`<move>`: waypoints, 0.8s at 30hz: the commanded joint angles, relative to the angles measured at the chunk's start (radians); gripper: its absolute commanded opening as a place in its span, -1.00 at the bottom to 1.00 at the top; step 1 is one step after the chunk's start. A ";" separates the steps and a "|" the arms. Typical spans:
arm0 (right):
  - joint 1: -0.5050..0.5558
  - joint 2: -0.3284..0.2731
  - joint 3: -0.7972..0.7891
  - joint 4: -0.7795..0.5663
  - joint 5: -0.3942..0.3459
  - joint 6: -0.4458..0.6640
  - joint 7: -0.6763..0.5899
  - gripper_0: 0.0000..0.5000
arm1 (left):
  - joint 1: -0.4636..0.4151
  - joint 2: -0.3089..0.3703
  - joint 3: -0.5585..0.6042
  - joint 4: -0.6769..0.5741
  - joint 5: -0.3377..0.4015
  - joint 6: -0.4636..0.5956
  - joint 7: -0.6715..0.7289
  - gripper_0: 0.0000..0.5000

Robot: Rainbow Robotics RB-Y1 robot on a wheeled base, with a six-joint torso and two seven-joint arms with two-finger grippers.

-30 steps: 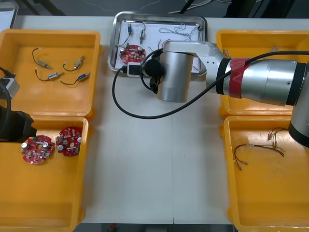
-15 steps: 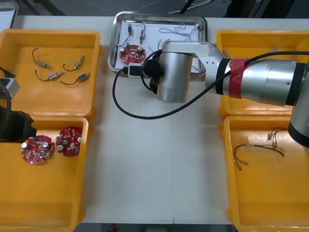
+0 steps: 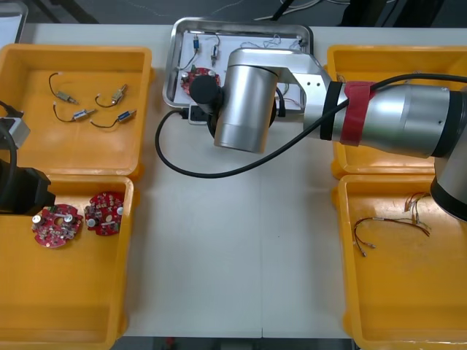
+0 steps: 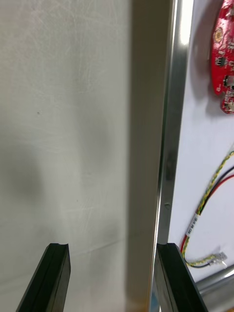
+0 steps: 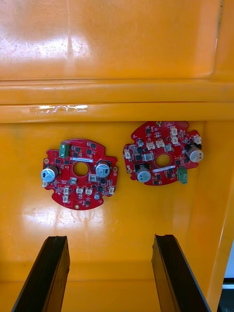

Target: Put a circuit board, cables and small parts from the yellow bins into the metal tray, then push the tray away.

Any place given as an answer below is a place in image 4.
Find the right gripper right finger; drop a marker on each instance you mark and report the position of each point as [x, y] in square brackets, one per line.
[175, 280]

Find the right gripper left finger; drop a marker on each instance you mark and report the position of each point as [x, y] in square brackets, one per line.
[48, 280]

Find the round red circuit board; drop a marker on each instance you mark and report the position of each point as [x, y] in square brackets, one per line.
[219, 61]

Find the white sheet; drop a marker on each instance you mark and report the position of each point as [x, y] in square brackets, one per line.
[202, 146]

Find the steel tray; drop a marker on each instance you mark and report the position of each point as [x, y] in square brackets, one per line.
[175, 97]

